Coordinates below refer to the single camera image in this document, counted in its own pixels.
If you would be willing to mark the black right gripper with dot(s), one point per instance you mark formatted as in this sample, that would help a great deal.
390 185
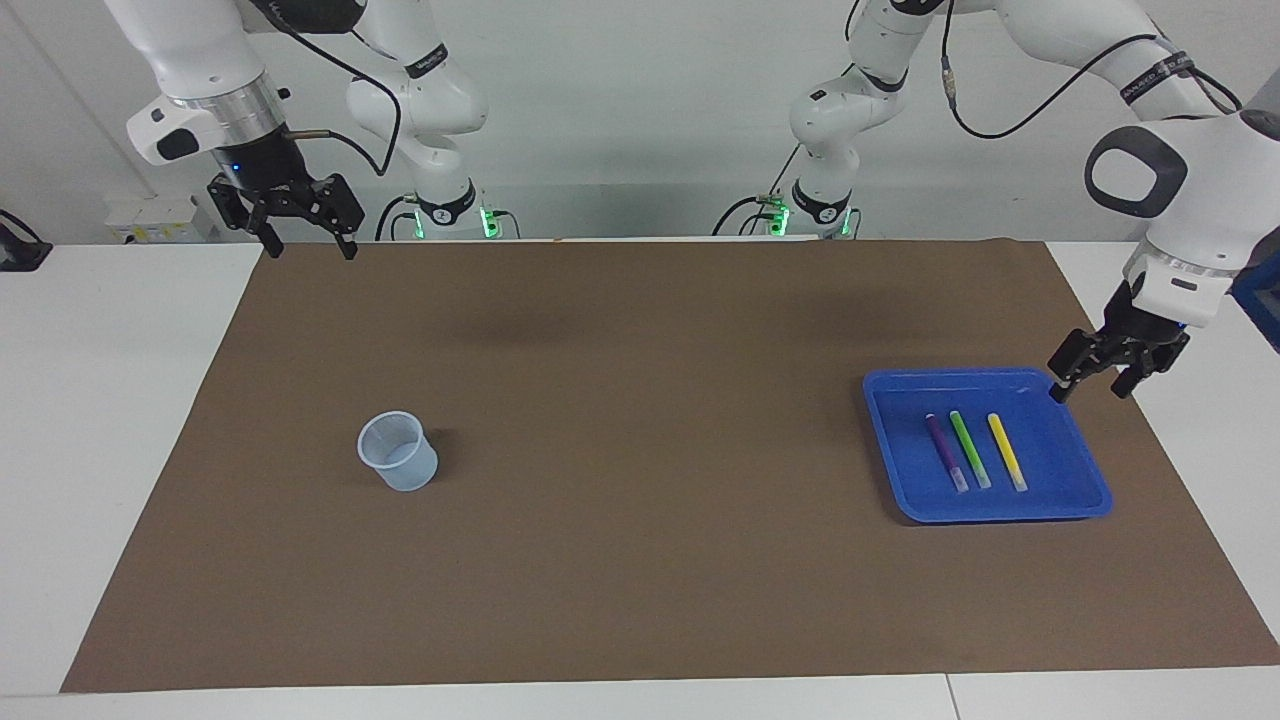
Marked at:
265 170

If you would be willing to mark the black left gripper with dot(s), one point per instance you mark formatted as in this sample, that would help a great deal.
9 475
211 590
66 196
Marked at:
1140 325

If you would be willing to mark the yellow marker pen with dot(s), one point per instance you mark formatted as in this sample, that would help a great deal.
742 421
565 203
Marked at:
1007 452

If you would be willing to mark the green marker pen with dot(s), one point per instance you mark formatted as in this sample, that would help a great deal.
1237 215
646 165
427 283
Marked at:
970 450

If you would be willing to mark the purple marker pen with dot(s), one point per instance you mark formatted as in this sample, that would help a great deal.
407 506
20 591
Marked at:
945 455

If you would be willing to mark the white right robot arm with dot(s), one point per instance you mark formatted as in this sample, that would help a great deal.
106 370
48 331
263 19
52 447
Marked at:
200 60

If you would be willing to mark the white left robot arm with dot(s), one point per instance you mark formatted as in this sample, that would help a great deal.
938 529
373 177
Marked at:
1200 200

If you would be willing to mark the blue plastic tray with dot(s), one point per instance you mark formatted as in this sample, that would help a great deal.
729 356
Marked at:
1060 480

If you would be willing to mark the white power box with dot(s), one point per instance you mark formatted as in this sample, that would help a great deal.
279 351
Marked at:
160 220

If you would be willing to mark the blue crate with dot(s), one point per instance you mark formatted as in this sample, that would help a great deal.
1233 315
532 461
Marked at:
1262 305

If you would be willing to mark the black table clamp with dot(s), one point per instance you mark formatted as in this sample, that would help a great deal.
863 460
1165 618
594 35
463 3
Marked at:
20 255

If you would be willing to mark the translucent plastic cup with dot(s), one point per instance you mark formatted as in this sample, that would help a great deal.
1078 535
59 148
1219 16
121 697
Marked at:
410 475

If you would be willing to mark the brown table mat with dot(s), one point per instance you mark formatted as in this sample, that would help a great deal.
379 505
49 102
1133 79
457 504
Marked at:
640 560

